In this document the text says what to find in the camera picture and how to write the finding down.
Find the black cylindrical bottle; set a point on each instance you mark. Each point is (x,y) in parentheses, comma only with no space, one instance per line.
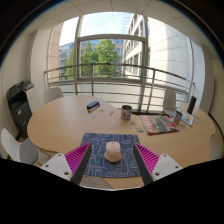
(191,105)

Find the red and blue magazine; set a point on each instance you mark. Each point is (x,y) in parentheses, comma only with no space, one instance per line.
(158,124)

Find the printed tin can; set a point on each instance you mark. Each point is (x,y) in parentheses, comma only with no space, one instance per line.
(126,113)
(177,118)

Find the metal balcony railing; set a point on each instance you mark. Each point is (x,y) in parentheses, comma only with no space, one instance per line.
(116,65)

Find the pale paper card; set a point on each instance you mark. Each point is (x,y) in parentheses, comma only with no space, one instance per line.
(132,123)

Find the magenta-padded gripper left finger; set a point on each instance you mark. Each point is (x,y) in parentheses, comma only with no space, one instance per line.
(58,165)

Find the black whiteboard eraser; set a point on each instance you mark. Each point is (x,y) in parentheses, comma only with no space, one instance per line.
(93,105)

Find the black office printer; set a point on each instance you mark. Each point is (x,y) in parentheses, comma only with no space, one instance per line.
(19,110)

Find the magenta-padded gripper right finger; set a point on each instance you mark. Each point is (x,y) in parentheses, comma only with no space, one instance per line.
(165,165)

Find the pale pink computer mouse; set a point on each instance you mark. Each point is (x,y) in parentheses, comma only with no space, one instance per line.
(113,151)

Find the white plastic chair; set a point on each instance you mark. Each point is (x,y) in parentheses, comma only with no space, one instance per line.
(53,95)
(16,148)
(169,100)

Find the teal paper card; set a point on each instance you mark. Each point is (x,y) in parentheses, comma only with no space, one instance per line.
(139,130)

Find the blue and yellow booklet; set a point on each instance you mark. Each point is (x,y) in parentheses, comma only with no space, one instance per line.
(187,118)

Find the dark blue patterned mouse pad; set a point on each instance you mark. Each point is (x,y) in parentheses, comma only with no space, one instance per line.
(100,166)

